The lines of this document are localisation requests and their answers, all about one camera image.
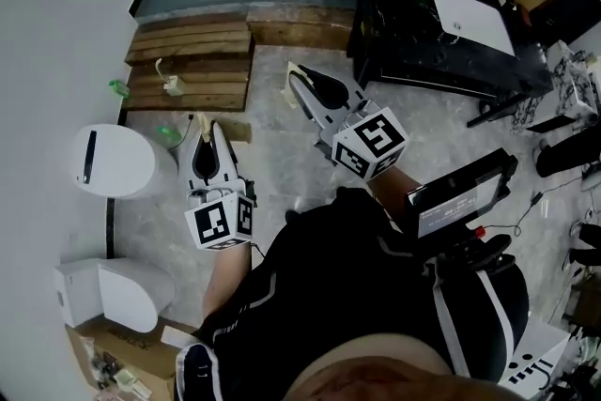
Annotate black floor cable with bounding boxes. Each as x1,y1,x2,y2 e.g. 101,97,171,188
482,180,586,239

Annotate black and white marble slab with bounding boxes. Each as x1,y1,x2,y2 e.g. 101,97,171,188
510,39,601,135

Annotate white toilet with tank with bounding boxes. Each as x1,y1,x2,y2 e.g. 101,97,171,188
53,256,177,334

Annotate white sink basin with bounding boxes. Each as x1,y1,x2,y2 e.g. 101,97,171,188
428,0,518,57

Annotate person's black shorts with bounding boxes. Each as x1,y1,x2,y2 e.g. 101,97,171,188
173,186,532,401

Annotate white box with black print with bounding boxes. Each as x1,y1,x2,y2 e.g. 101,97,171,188
496,320,572,396

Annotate person's bare belly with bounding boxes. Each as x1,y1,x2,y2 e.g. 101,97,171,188
284,332,470,401

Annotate black screen mount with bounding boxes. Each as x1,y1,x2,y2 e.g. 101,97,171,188
422,224,517,281

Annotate wooden pallet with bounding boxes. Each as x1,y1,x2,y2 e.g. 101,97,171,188
120,16,257,114

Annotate black marble vanity cabinet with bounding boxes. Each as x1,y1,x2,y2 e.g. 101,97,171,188
347,0,556,103

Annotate thin black cable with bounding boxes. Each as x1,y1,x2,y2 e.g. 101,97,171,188
166,113,196,152

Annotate person's left forearm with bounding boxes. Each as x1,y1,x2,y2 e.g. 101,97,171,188
201,241,255,331

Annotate person's right forearm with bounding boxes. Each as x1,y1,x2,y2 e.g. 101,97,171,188
364,163,420,235

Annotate cardboard box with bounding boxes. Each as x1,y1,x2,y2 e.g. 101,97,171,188
65,316,199,401

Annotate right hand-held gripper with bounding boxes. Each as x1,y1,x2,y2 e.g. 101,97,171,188
286,60,408,182

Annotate black chest-mounted screen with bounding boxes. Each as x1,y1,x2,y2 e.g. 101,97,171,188
404,147,520,240

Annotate small wooden block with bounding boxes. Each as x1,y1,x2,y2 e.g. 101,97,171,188
220,119,254,144

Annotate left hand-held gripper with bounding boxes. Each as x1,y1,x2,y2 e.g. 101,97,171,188
184,112,257,253

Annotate wooden plank step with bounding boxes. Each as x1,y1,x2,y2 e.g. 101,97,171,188
245,6,358,51

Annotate small white box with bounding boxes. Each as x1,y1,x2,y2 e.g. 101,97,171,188
159,324,190,351

